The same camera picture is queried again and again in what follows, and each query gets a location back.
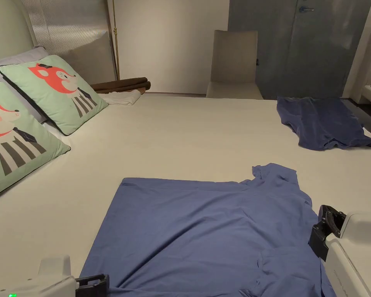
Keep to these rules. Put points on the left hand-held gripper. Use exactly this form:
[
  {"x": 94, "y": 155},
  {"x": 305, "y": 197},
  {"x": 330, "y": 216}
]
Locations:
[{"x": 46, "y": 283}]

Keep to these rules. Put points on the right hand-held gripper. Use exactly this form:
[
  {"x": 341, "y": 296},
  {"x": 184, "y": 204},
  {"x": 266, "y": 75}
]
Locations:
[{"x": 355, "y": 256}]

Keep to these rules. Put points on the blue shirt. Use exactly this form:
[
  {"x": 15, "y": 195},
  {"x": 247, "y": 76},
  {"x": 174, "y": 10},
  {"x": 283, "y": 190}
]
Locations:
[
  {"x": 324, "y": 123},
  {"x": 204, "y": 225}
]

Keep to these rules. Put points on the green fox print cushion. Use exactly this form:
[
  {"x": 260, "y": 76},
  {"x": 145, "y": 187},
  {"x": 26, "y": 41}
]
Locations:
[
  {"x": 46, "y": 105},
  {"x": 15, "y": 161}
]

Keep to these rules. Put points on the bed with beige sheet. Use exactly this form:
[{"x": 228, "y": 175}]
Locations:
[{"x": 188, "y": 130}]

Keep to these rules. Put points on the grey-blue door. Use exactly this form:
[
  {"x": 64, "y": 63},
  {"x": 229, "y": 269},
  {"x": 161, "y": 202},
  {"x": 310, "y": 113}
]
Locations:
[{"x": 306, "y": 52}]

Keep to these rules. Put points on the white folded cloth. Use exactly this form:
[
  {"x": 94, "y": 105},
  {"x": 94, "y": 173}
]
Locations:
[{"x": 122, "y": 97}]

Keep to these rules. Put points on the brown rolled blanket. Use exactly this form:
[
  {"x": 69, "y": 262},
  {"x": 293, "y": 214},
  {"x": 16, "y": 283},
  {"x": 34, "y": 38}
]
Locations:
[{"x": 126, "y": 83}]

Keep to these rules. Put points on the pale grey pillow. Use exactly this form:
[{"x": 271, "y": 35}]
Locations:
[{"x": 18, "y": 58}]

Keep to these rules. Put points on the thin gold pole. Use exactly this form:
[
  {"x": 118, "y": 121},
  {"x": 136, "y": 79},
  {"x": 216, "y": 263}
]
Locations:
[{"x": 115, "y": 37}]

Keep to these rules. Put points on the pale padded headboard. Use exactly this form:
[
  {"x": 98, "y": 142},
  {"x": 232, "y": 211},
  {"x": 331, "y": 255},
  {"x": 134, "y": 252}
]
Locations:
[{"x": 6, "y": 27}]

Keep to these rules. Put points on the white padded bed frame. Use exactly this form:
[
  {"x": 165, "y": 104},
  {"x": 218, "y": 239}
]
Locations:
[{"x": 363, "y": 46}]

